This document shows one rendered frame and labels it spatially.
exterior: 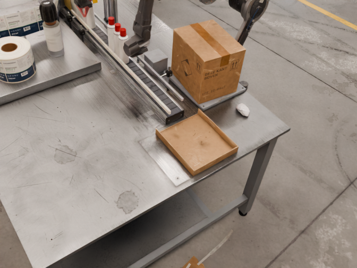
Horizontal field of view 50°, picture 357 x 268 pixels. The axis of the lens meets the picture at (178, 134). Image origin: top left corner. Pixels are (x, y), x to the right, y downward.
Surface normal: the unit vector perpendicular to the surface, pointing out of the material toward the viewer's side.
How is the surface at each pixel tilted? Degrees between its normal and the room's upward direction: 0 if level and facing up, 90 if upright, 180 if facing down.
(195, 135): 0
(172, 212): 0
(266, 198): 0
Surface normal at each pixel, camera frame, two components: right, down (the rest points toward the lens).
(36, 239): 0.07, -0.68
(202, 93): 0.49, 0.66
